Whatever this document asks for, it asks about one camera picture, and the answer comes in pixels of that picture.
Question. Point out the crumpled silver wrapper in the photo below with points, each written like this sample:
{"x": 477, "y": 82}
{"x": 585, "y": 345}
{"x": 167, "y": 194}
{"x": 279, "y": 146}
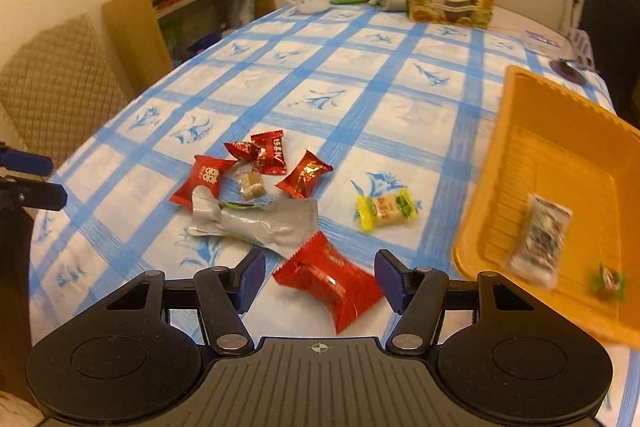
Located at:
{"x": 250, "y": 222}

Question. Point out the grey cloth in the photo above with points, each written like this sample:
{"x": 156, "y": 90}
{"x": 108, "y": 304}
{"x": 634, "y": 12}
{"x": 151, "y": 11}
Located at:
{"x": 390, "y": 1}

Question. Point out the blue checked tablecloth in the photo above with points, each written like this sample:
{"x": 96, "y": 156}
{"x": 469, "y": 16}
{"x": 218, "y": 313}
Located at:
{"x": 350, "y": 72}

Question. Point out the red and gold candy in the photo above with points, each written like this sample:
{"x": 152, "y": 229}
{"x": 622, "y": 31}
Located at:
{"x": 302, "y": 174}

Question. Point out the large red snack packet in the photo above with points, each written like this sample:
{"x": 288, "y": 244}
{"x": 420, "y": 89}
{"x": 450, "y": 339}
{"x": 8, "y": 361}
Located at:
{"x": 325, "y": 279}

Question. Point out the orange plastic tray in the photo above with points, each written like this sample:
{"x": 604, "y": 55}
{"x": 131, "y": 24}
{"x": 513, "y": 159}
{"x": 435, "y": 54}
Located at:
{"x": 560, "y": 157}

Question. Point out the yellow and green candy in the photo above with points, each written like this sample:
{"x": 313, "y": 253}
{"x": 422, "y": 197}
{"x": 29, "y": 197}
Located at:
{"x": 387, "y": 207}

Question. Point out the beige quilted chair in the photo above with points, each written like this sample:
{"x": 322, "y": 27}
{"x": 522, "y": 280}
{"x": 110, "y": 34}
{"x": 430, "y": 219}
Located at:
{"x": 55, "y": 82}

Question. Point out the small dark red candy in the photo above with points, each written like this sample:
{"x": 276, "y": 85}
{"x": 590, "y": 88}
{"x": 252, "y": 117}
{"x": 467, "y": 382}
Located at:
{"x": 240, "y": 150}

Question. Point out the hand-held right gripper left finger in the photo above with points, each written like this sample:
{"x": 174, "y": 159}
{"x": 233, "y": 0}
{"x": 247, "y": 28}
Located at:
{"x": 252, "y": 279}

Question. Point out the brown cardboard box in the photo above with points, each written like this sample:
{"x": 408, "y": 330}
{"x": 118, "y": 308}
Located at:
{"x": 132, "y": 42}

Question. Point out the silver blister pack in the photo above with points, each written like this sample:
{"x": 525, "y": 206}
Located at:
{"x": 584, "y": 51}

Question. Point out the small green-wrapped candy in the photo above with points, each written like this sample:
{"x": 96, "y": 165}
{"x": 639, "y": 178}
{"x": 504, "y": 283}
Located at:
{"x": 607, "y": 282}

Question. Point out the white and grey snack packet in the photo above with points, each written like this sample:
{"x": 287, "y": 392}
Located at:
{"x": 540, "y": 239}

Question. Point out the clear plastic bag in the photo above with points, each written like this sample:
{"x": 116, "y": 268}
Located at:
{"x": 542, "y": 42}

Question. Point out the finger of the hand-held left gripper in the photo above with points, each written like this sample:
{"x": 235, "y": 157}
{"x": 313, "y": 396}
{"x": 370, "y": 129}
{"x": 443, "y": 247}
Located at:
{"x": 27, "y": 162}
{"x": 35, "y": 194}

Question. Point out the flat red white-print packet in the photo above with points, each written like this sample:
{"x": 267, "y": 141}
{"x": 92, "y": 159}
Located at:
{"x": 202, "y": 182}

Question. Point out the black round disc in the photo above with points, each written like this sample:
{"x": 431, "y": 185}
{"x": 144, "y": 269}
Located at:
{"x": 567, "y": 69}

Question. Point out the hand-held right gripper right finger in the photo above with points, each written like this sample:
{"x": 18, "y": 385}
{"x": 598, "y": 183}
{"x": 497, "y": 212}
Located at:
{"x": 387, "y": 279}

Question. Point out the red candy with white print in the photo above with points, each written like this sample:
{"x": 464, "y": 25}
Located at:
{"x": 270, "y": 154}

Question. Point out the black box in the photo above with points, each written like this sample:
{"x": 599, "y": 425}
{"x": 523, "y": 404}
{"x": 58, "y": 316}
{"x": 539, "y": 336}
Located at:
{"x": 615, "y": 32}

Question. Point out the wooden shelf unit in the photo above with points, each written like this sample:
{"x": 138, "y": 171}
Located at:
{"x": 240, "y": 2}

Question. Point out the clear-wrapped brown candy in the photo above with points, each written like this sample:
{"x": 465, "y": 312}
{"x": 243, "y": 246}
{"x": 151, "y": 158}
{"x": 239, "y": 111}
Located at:
{"x": 248, "y": 183}

